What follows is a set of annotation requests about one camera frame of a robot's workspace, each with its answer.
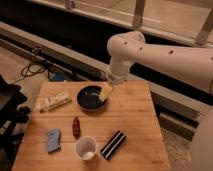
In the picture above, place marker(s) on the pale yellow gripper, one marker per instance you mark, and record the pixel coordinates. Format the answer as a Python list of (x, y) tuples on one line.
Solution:
[(106, 89)]

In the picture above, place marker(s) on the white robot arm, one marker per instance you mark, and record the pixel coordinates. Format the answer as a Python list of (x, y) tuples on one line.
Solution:
[(191, 65)]

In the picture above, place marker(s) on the dark ceramic bowl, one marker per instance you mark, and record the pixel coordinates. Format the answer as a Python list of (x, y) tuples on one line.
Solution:
[(88, 98)]

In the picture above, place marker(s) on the blue object on floor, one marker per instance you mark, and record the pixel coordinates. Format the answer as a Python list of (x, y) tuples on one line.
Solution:
[(58, 78)]

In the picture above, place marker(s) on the black white striped block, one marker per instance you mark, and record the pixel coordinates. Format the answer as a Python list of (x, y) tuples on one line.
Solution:
[(113, 144)]

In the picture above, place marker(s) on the white paper cup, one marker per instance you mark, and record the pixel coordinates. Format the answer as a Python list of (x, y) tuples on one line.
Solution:
[(86, 148)]

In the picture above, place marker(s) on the white pill organizer box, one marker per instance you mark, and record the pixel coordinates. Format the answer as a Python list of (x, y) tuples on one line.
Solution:
[(52, 102)]

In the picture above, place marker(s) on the black chair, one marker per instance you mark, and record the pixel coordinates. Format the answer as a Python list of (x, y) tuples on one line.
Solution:
[(10, 99)]

